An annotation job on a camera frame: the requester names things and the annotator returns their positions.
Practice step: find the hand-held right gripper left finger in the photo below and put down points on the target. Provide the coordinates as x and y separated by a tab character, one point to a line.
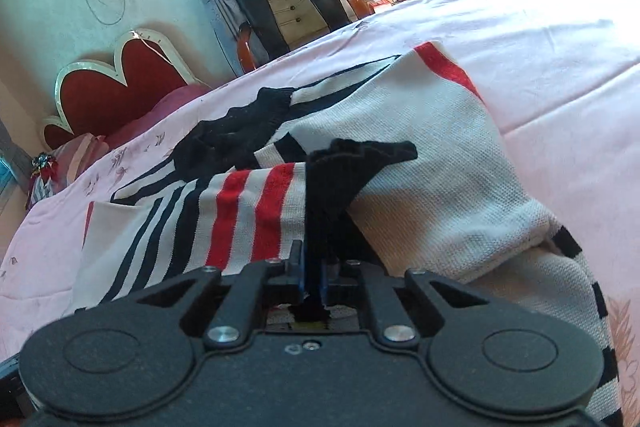
297	268

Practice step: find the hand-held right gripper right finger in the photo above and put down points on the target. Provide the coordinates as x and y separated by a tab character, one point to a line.
324	278

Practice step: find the red black white striped sweater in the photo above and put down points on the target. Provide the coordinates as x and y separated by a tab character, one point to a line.
440	132

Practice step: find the maroon pillow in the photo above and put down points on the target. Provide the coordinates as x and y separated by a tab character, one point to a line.
167	106

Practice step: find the red heart-shaped headboard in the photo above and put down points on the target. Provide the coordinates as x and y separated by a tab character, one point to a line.
125	92

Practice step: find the pink striped pillow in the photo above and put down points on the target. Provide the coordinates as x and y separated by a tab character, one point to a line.
75	157

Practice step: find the beige small drawer chest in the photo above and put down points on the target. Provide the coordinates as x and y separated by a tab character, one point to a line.
295	14

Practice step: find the red flower ornament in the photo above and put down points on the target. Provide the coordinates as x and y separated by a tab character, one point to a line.
42	174

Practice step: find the pink floral bed blanket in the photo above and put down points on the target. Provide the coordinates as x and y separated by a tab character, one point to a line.
550	57

